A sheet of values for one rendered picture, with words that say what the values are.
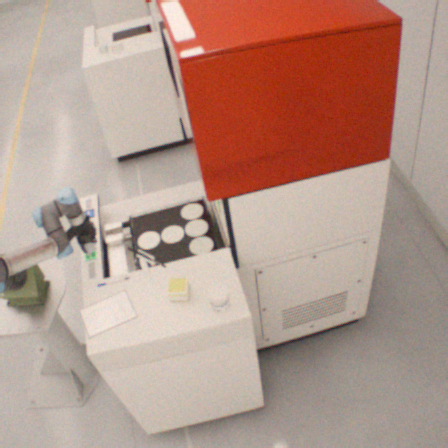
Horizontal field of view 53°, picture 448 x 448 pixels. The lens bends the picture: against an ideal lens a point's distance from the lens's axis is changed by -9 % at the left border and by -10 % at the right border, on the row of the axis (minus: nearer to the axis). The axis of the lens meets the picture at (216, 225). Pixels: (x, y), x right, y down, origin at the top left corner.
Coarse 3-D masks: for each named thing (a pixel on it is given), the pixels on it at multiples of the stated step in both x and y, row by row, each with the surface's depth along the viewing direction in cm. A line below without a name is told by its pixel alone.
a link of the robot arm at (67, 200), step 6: (60, 192) 179; (66, 192) 178; (72, 192) 178; (60, 198) 177; (66, 198) 177; (72, 198) 178; (60, 204) 178; (66, 204) 178; (72, 204) 179; (78, 204) 183; (60, 210) 178; (66, 210) 180; (72, 210) 181; (78, 210) 183; (66, 216) 184; (72, 216) 183
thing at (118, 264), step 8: (120, 232) 223; (112, 248) 217; (120, 248) 216; (112, 256) 214; (120, 256) 213; (112, 264) 210; (120, 264) 210; (112, 272) 207; (120, 272) 206; (128, 272) 208
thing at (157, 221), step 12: (204, 204) 225; (144, 216) 226; (156, 216) 224; (168, 216) 223; (180, 216) 222; (204, 216) 220; (144, 228) 220; (156, 228) 219; (180, 240) 212; (156, 252) 209; (168, 252) 208; (180, 252) 207; (156, 264) 204
